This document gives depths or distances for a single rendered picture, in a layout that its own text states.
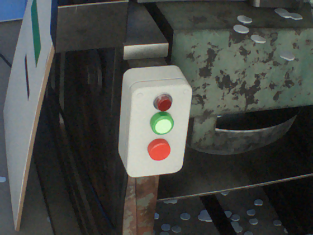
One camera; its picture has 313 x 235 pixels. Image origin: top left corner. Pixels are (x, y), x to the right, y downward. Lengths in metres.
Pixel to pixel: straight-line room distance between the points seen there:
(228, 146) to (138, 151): 0.34
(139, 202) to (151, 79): 0.23
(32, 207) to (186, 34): 0.77
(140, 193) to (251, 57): 0.25
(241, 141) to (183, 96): 0.36
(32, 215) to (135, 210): 0.58
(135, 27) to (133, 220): 0.29
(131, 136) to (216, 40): 0.19
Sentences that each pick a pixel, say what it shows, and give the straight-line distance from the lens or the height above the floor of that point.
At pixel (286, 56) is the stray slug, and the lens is 0.91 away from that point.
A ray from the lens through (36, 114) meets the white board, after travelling 1.32.
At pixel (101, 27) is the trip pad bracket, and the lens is 0.88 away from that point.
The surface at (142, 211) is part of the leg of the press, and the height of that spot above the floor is 0.38.
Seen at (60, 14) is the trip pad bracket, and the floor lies 0.69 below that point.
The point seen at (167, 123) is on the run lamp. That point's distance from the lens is 0.85.
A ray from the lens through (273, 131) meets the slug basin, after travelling 1.21.
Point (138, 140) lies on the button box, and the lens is 0.87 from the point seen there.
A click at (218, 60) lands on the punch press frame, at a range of 0.98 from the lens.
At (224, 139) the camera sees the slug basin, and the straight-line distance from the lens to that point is 1.18.
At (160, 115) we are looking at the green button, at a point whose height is 0.59.
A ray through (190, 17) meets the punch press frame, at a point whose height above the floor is 0.64.
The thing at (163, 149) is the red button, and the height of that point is 0.54.
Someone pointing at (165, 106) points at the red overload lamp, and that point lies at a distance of 0.84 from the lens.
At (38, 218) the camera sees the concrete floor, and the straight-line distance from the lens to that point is 1.56.
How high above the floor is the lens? 1.07
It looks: 34 degrees down
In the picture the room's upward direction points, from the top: 6 degrees clockwise
